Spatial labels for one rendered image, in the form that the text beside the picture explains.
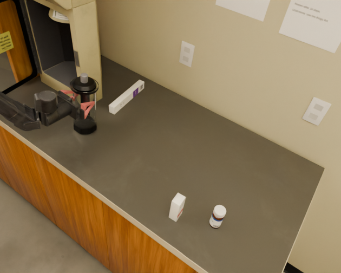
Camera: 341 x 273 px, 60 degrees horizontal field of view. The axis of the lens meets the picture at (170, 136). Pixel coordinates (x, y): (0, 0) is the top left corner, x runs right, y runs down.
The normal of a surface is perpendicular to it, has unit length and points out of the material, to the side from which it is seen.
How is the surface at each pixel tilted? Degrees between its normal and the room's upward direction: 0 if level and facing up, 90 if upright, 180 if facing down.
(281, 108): 90
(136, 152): 0
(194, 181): 0
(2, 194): 0
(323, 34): 90
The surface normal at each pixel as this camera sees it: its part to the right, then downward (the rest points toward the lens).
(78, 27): 0.81, 0.47
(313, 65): -0.58, 0.54
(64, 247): 0.10, -0.70
